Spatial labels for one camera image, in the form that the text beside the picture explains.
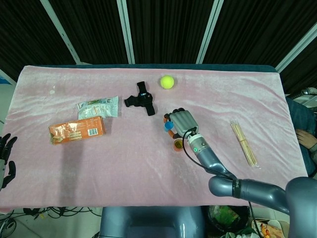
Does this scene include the green snack bag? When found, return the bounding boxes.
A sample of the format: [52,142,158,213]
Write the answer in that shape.
[207,205,251,238]

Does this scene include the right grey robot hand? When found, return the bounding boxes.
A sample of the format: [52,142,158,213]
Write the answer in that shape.
[162,107,200,140]

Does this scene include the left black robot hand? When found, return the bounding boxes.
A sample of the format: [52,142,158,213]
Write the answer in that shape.
[0,133,18,190]

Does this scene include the orange plastic cup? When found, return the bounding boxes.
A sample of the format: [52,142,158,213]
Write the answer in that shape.
[173,139,184,153]

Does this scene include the seated person in jeans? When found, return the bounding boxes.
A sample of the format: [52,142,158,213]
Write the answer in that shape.
[286,97,317,178]

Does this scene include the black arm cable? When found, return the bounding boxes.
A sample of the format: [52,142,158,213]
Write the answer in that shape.
[182,126,262,238]

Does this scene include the pink velvet table cloth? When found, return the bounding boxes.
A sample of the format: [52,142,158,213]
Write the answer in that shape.
[0,64,309,212]

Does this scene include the black strap wrist brace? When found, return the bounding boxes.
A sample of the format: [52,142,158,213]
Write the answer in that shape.
[124,81,158,117]

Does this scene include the grey robot torso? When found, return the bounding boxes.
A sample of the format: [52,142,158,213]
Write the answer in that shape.
[100,205,207,238]

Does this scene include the white blue board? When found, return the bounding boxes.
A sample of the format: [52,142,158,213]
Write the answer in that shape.
[0,69,13,86]

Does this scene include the double white frame post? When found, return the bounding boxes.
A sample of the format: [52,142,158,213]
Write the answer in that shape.
[116,0,136,65]

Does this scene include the yellow tennis ball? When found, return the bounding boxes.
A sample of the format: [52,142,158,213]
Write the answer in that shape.
[159,75,176,90]

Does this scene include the orange snack box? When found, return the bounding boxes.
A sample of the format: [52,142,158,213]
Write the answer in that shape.
[48,116,107,145]

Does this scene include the bamboo skewers pack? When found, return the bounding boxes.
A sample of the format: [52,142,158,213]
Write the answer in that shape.
[230,119,262,170]

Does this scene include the white snack bag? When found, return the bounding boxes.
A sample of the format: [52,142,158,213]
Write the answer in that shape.
[77,96,120,120]

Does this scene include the black floor cables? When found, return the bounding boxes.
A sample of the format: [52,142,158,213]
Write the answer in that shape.
[0,206,103,238]

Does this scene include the slanted white frame post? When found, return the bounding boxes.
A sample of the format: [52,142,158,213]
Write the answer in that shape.
[40,0,82,65]

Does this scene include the colourful printed bag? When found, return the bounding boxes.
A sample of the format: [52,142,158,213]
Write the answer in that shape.
[251,218,286,238]

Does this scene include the white corner frame post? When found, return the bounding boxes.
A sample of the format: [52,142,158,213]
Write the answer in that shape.
[275,23,317,73]

